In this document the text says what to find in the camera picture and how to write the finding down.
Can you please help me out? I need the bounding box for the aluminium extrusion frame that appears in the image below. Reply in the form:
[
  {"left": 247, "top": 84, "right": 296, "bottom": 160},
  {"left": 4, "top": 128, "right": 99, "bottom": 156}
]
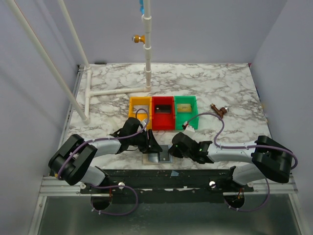
[{"left": 39, "top": 175, "right": 84, "bottom": 196}]

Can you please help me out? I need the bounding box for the orange nozzle on pipe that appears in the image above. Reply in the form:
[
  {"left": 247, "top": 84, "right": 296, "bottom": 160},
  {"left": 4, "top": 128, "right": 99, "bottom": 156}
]
[{"left": 132, "top": 35, "right": 145, "bottom": 44}]

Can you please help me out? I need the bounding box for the black card in red bin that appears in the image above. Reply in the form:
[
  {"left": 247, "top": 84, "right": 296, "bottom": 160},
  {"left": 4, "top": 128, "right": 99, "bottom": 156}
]
[{"left": 155, "top": 104, "right": 172, "bottom": 114}]

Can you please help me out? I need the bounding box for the silver card in yellow bin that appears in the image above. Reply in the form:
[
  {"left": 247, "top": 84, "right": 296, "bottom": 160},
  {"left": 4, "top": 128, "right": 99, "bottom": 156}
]
[{"left": 132, "top": 105, "right": 149, "bottom": 114}]

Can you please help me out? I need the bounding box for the black mounting rail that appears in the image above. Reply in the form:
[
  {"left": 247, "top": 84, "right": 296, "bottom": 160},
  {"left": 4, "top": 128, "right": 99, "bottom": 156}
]
[{"left": 80, "top": 169, "right": 263, "bottom": 204}]

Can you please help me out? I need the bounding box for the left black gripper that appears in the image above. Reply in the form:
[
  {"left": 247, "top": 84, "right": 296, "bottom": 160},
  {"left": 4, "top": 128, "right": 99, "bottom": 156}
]
[{"left": 129, "top": 129, "right": 163, "bottom": 154}]

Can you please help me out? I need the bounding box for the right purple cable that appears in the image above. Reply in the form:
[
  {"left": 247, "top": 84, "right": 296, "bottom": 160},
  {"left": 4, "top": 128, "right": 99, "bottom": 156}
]
[{"left": 182, "top": 112, "right": 299, "bottom": 212}]

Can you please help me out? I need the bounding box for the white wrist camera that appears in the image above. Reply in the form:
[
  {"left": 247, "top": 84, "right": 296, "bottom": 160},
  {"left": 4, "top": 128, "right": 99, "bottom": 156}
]
[
  {"left": 182, "top": 122, "right": 195, "bottom": 137},
  {"left": 140, "top": 119, "right": 150, "bottom": 128}
]

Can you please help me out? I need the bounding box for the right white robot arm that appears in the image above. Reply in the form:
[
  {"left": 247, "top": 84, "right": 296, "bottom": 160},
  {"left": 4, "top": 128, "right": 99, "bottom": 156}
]
[{"left": 168, "top": 132, "right": 293, "bottom": 192}]

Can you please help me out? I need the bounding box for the red plastic bin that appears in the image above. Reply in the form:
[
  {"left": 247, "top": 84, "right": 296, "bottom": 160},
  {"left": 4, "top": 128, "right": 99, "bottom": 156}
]
[{"left": 152, "top": 96, "right": 176, "bottom": 131}]

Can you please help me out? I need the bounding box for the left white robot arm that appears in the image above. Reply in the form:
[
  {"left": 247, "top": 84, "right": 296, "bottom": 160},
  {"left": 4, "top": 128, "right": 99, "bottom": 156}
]
[{"left": 48, "top": 117, "right": 162, "bottom": 193}]

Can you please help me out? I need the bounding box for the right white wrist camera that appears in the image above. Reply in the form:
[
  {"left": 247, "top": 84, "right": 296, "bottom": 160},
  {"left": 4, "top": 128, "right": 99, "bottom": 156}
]
[{"left": 182, "top": 122, "right": 195, "bottom": 137}]

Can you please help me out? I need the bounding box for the dark grey credit card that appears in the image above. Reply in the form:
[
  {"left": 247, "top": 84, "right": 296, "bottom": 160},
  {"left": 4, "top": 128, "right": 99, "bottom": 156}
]
[{"left": 158, "top": 151, "right": 172, "bottom": 163}]

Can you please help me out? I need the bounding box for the green plastic bin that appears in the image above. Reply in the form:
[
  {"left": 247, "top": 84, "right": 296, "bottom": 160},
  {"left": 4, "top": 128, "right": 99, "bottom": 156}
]
[{"left": 174, "top": 96, "right": 199, "bottom": 130}]

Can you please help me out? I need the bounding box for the white PVC pipe frame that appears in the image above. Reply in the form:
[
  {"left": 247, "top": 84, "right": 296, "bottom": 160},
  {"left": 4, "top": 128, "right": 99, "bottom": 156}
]
[{"left": 6, "top": 0, "right": 152, "bottom": 125}]

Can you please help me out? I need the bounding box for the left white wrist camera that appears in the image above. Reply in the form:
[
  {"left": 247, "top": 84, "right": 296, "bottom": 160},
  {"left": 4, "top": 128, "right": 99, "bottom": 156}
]
[{"left": 140, "top": 119, "right": 150, "bottom": 128}]

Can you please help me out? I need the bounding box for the yellow plastic bin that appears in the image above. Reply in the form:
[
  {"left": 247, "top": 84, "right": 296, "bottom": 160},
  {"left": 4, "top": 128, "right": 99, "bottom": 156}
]
[{"left": 129, "top": 96, "right": 152, "bottom": 129}]

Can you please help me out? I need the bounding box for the gold card in green bin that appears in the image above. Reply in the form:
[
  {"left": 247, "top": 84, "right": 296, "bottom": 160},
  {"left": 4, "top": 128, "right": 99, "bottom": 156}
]
[{"left": 177, "top": 103, "right": 192, "bottom": 113}]

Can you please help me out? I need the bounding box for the brown brass faucet valve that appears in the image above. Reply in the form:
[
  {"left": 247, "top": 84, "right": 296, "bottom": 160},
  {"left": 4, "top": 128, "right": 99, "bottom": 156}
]
[{"left": 210, "top": 104, "right": 229, "bottom": 119}]

